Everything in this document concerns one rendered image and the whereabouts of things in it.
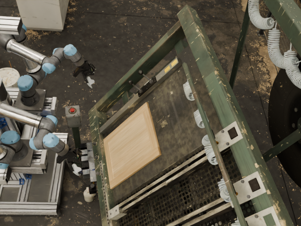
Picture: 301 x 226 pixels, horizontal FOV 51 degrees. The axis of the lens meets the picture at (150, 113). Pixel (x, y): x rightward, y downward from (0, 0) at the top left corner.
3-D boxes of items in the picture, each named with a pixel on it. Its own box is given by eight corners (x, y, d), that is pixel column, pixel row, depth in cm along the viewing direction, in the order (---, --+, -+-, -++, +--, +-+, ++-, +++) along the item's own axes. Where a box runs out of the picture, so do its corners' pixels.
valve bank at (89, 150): (77, 150, 289) (75, 136, 269) (92, 148, 292) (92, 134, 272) (82, 202, 261) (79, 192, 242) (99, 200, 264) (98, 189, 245)
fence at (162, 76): (103, 129, 269) (99, 128, 266) (180, 58, 217) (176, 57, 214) (104, 134, 266) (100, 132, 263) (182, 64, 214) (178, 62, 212)
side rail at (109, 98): (105, 107, 286) (95, 104, 279) (191, 23, 226) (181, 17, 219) (106, 112, 283) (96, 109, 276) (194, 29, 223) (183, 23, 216)
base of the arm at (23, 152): (4, 161, 226) (0, 154, 218) (9, 142, 235) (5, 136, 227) (25, 161, 227) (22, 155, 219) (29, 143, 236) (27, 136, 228)
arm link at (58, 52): (47, 55, 215) (58, 55, 209) (56, 45, 221) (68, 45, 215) (53, 64, 220) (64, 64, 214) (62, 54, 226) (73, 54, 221)
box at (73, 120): (67, 117, 287) (64, 106, 272) (80, 116, 289) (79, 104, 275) (67, 128, 280) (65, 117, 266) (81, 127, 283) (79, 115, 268)
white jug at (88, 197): (83, 193, 324) (82, 186, 308) (93, 192, 326) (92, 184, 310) (84, 203, 319) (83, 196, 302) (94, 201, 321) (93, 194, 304)
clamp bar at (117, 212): (115, 209, 230) (87, 207, 215) (246, 125, 165) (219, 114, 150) (117, 222, 224) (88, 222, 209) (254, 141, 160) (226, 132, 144)
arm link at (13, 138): (25, 140, 226) (21, 130, 215) (17, 156, 218) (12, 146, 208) (10, 136, 227) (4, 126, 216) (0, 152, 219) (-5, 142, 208)
